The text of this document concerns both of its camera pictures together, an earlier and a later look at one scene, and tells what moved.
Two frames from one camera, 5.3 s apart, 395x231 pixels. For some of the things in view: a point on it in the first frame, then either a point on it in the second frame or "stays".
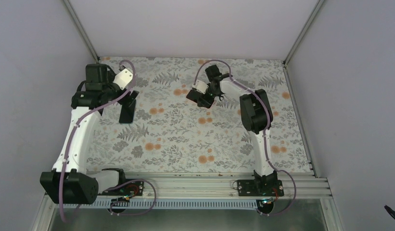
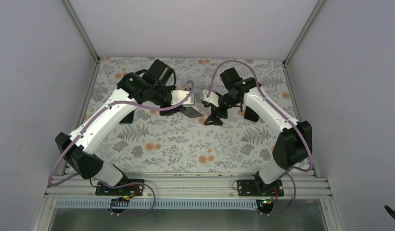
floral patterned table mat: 169,133 stays
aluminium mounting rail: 294,186 stays
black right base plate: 260,187 stays
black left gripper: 123,100 to 171,111
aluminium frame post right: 313,12 stays
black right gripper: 206,102 to 217,121
